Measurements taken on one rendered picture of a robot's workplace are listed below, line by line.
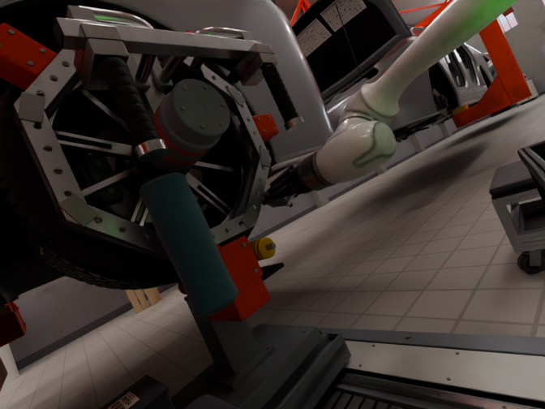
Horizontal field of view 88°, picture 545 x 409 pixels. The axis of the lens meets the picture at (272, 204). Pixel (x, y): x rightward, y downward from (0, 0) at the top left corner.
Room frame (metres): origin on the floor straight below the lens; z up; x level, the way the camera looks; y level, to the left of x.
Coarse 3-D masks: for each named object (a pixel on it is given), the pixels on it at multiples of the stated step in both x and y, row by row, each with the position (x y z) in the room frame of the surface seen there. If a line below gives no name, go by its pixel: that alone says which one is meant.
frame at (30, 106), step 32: (64, 64) 0.58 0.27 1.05; (160, 64) 0.76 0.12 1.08; (32, 96) 0.52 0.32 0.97; (64, 96) 0.60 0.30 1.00; (224, 96) 0.84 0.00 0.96; (32, 128) 0.51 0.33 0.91; (256, 128) 0.86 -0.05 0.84; (64, 160) 0.52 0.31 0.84; (256, 160) 0.85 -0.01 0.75; (64, 192) 0.52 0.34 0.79; (256, 192) 0.80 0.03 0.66; (64, 224) 0.53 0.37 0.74; (96, 224) 0.53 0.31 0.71; (128, 224) 0.56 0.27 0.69; (224, 224) 0.70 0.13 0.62; (160, 256) 0.62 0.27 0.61
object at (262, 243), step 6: (258, 240) 0.78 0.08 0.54; (264, 240) 0.77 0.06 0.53; (270, 240) 0.78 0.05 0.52; (252, 246) 0.78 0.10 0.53; (258, 246) 0.76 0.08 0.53; (264, 246) 0.76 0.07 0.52; (270, 246) 0.75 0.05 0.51; (258, 252) 0.76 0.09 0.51; (264, 252) 0.76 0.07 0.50; (270, 252) 0.77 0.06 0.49; (258, 258) 0.78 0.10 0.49; (264, 258) 0.76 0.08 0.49
